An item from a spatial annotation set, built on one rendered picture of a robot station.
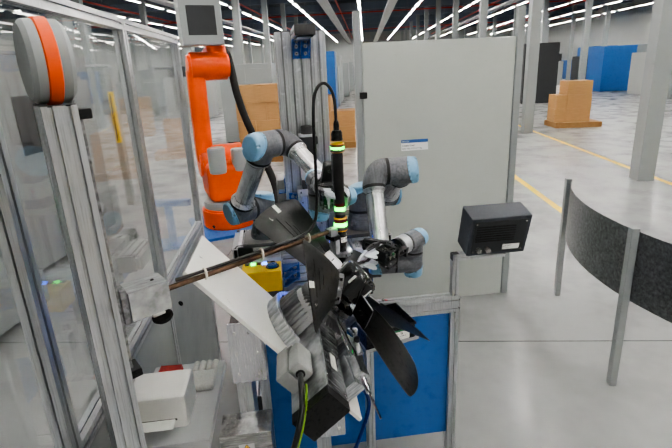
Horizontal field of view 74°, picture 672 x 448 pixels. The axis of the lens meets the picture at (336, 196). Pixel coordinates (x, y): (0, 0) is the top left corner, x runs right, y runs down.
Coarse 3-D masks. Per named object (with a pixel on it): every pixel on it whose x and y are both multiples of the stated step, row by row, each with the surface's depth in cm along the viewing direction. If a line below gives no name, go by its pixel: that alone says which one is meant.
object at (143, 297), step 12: (144, 276) 107; (156, 276) 106; (120, 288) 99; (132, 288) 101; (144, 288) 101; (156, 288) 102; (168, 288) 104; (120, 300) 99; (132, 300) 99; (144, 300) 101; (156, 300) 103; (168, 300) 105; (132, 312) 99; (144, 312) 101; (156, 312) 103
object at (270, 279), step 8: (256, 264) 185; (280, 264) 184; (248, 272) 178; (256, 272) 178; (264, 272) 178; (272, 272) 178; (280, 272) 179; (256, 280) 178; (264, 280) 179; (272, 280) 179; (280, 280) 180; (264, 288) 180; (272, 288) 180; (280, 288) 181
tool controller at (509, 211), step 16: (464, 208) 188; (480, 208) 187; (496, 208) 187; (512, 208) 187; (464, 224) 189; (480, 224) 181; (496, 224) 182; (512, 224) 183; (528, 224) 185; (464, 240) 190; (480, 240) 186; (496, 240) 186; (512, 240) 188
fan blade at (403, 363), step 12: (372, 324) 130; (384, 324) 124; (372, 336) 131; (384, 336) 126; (396, 336) 118; (384, 348) 128; (396, 348) 121; (384, 360) 129; (396, 360) 123; (408, 360) 115; (396, 372) 126; (408, 372) 119; (408, 384) 122
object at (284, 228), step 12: (276, 204) 144; (288, 204) 147; (300, 204) 150; (264, 216) 138; (276, 216) 140; (288, 216) 142; (300, 216) 145; (264, 228) 135; (276, 228) 137; (288, 228) 139; (300, 228) 141; (276, 240) 135; (312, 240) 141; (324, 240) 143; (288, 252) 136; (300, 252) 137; (324, 252) 140
